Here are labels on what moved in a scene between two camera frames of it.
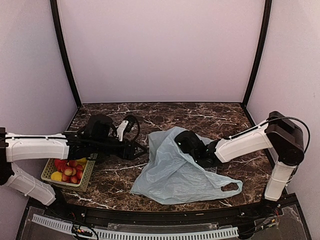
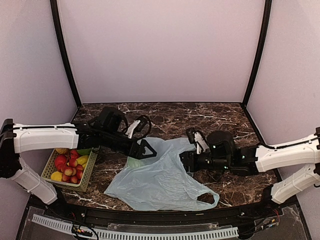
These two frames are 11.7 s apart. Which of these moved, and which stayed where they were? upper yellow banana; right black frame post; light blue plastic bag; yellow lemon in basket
Moved: light blue plastic bag
Stayed: right black frame post; yellow lemon in basket; upper yellow banana
